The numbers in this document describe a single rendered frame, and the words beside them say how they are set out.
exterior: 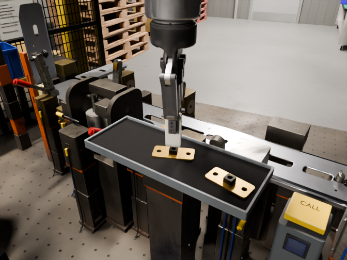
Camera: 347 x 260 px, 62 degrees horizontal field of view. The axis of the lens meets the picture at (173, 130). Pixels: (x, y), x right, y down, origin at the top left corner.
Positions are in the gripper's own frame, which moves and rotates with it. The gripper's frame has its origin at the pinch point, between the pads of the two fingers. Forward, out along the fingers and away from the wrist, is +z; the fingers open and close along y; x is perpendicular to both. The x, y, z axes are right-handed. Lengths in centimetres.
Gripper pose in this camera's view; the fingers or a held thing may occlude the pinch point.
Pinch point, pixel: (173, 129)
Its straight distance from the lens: 55.8
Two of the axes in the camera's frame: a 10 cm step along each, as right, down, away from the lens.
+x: -9.9, -0.8, 1.3
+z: 0.0, 8.6, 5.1
